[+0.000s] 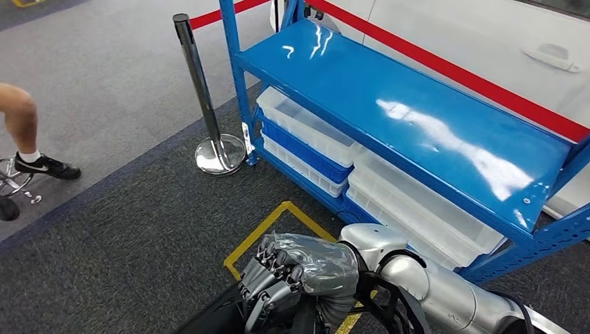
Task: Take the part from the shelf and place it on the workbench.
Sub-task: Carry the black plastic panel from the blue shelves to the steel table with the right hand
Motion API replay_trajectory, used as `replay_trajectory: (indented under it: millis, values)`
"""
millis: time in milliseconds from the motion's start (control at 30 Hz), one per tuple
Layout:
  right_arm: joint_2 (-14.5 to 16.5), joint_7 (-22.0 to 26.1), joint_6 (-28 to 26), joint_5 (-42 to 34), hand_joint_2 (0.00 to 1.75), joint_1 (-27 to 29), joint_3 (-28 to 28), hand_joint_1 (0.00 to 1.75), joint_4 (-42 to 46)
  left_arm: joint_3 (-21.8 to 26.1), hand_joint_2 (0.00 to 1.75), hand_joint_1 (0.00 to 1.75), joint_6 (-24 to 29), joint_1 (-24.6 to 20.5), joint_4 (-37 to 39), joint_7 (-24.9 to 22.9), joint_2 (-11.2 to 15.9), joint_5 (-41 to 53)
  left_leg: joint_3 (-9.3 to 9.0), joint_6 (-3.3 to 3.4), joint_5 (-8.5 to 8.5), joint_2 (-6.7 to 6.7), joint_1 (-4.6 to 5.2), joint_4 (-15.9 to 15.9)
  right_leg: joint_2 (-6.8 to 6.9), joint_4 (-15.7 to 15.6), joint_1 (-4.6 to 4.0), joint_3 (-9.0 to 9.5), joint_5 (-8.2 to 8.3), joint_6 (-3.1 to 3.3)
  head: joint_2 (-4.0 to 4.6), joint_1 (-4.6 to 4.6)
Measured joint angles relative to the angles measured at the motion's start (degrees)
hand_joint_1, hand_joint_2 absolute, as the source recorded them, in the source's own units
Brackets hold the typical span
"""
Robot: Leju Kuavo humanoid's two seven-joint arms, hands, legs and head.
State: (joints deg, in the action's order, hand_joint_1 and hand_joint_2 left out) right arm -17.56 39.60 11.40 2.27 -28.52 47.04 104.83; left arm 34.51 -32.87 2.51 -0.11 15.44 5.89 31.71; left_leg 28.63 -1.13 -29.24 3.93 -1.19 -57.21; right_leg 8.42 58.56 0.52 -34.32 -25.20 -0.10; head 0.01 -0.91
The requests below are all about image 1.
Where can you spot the short red barrier belt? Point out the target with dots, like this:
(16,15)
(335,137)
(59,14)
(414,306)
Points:
(216,16)

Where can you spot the long red barrier belt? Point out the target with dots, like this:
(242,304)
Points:
(461,73)

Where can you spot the blue plastic bin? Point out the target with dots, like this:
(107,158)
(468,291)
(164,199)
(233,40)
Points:
(304,154)

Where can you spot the blue metal shelf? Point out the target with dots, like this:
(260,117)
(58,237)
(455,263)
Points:
(368,83)

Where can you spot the large clear plastic bin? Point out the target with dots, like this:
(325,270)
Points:
(438,216)
(368,203)

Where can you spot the person's right black sneaker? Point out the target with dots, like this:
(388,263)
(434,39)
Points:
(8,210)

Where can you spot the chrome stanchion post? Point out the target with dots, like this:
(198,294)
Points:
(203,92)

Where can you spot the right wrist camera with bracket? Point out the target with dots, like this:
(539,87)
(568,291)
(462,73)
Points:
(366,279)

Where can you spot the person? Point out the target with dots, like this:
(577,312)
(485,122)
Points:
(20,120)

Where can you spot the person's left black sneaker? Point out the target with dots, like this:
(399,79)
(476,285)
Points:
(46,167)

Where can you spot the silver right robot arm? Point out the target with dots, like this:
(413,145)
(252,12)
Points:
(442,295)

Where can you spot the white car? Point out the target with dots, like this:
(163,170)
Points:
(461,32)

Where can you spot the yellow floor tape square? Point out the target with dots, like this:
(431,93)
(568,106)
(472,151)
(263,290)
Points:
(258,230)

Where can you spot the white plastic bin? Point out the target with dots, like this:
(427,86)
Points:
(299,168)

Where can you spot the person's black sneaker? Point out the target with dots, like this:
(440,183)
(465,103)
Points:
(46,167)
(8,210)

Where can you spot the black chrome stool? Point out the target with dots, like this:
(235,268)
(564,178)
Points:
(11,180)

